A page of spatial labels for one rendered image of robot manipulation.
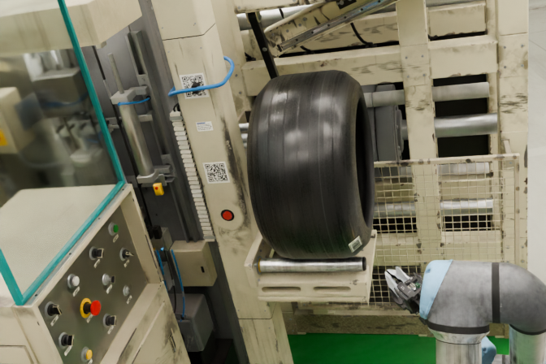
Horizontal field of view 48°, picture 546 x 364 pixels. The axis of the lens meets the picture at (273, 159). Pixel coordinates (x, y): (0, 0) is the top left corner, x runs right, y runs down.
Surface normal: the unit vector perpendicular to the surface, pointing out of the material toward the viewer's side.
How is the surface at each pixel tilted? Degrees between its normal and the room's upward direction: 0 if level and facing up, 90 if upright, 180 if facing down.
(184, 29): 90
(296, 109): 28
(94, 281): 90
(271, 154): 54
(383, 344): 0
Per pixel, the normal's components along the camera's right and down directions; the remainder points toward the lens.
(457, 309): -0.28, -0.07
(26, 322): -0.22, 0.48
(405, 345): -0.18, -0.88
